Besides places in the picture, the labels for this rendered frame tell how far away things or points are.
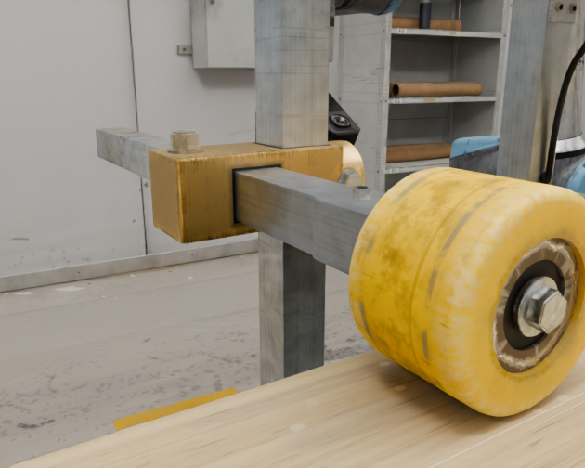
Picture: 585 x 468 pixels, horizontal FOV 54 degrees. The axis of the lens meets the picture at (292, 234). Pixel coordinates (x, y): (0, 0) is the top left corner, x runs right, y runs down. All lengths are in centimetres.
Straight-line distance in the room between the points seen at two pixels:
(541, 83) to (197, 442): 42
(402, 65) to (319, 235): 355
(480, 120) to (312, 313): 352
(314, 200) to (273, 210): 4
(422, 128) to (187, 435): 378
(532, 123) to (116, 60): 263
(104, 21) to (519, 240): 289
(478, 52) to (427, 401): 373
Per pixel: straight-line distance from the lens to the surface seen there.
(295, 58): 36
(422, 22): 353
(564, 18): 55
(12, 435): 195
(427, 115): 396
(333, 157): 37
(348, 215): 24
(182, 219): 33
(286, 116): 36
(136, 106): 306
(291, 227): 29
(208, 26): 292
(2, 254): 306
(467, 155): 141
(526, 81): 54
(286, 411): 21
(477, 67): 391
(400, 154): 345
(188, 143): 34
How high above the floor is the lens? 101
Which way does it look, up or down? 16 degrees down
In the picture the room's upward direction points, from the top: straight up
